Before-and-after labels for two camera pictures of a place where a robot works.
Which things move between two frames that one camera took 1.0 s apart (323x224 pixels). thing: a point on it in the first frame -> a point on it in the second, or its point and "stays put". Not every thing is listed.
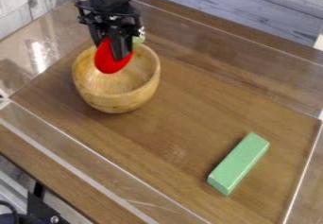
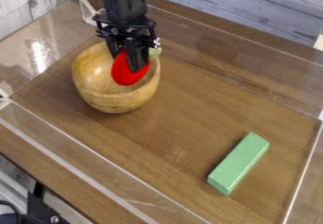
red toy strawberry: x=105 y=59 -> x=122 y=69
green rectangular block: x=232 y=171 stays put
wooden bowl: x=122 y=91 stays put
